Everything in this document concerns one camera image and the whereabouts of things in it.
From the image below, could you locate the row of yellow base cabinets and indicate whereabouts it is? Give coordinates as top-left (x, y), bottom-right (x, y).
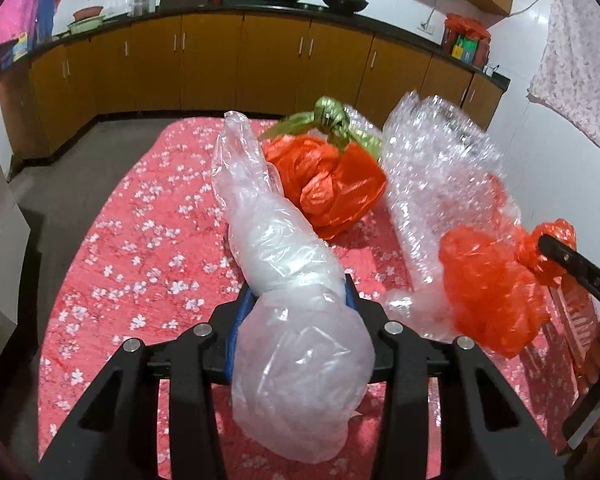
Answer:
top-left (27, 10), bottom-right (511, 161)

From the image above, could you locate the white cabinet with flower sticker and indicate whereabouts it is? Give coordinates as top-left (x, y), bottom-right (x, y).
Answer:
top-left (0, 95), bottom-right (31, 331)

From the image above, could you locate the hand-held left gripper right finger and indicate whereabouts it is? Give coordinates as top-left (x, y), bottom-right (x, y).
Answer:
top-left (344, 275), bottom-right (566, 480)

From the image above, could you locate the black frame bar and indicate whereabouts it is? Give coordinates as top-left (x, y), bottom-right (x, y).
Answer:
top-left (561, 360), bottom-right (600, 456)

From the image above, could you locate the green box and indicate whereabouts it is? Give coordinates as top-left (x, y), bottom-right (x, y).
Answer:
top-left (452, 35), bottom-right (478, 61)

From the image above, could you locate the large orange plastic bag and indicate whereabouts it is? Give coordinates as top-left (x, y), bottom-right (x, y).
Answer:
top-left (264, 132), bottom-right (388, 241)

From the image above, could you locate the red bag on counter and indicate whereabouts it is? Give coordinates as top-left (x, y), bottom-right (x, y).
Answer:
top-left (441, 12), bottom-right (492, 66)

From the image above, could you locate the clear plastic bag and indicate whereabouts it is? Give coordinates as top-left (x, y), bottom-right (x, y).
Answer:
top-left (211, 110), bottom-right (377, 463)

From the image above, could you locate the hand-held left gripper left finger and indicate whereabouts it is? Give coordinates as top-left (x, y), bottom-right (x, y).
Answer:
top-left (37, 290), bottom-right (261, 480)

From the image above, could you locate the green basin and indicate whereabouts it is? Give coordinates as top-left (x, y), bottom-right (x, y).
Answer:
top-left (66, 15), bottom-right (106, 35)

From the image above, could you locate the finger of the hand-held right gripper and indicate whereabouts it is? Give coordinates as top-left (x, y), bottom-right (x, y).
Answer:
top-left (537, 235), bottom-right (600, 322)

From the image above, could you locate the hanging blue cloth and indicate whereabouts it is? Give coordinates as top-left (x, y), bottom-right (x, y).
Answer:
top-left (35, 0), bottom-right (68, 41)

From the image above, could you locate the pink plastic basket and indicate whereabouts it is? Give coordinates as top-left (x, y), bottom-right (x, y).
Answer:
top-left (547, 280), bottom-right (600, 396)

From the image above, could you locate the black kitchen countertop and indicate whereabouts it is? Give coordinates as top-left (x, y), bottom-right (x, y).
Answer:
top-left (50, 0), bottom-right (511, 86)

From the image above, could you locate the red floral bedspread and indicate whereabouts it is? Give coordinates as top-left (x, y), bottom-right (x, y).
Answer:
top-left (39, 116), bottom-right (598, 480)

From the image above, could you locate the hanging pale floral cloth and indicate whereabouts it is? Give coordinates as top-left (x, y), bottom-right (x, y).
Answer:
top-left (527, 0), bottom-right (600, 168)

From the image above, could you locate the colourful small box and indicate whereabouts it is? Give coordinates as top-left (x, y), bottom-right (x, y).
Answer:
top-left (0, 32), bottom-right (31, 68)

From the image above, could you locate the clear bubble wrap sheet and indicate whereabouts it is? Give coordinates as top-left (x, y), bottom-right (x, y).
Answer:
top-left (380, 91), bottom-right (523, 346)

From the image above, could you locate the small orange plastic bag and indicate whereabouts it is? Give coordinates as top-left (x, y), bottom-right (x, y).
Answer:
top-left (437, 219), bottom-right (578, 360)

